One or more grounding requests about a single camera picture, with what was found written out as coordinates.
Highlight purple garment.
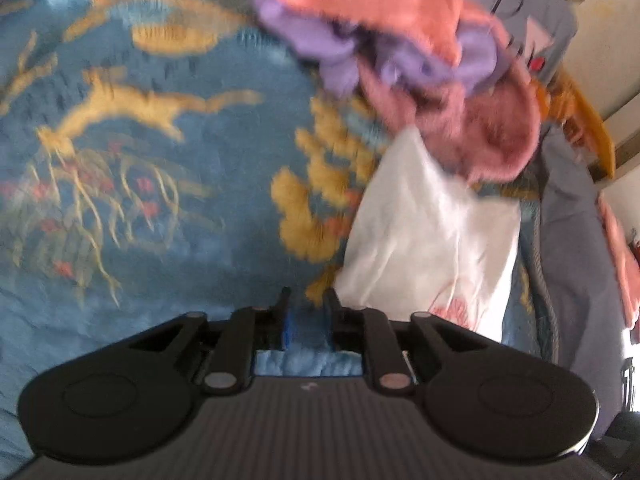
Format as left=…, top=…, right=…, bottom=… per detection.
left=252, top=0, right=501, bottom=98

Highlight white t-shirt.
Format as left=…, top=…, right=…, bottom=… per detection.
left=334, top=127, right=522, bottom=338

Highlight pink cloth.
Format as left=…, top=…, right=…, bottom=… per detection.
left=597, top=195, right=640, bottom=331

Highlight blue patterned deer blanket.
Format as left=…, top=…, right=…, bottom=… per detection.
left=0, top=0, right=558, bottom=476

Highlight dusty pink fleece garment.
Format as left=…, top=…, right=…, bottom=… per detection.
left=357, top=10, right=543, bottom=186

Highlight dark object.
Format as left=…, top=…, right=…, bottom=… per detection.
left=585, top=355, right=640, bottom=480

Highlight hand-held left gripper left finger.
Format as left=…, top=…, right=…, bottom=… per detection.
left=127, top=287, right=292, bottom=395

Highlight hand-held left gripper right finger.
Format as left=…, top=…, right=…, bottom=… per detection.
left=324, top=287, right=501, bottom=393

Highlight orange clothes hangers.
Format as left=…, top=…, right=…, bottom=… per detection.
left=532, top=67, right=616, bottom=178

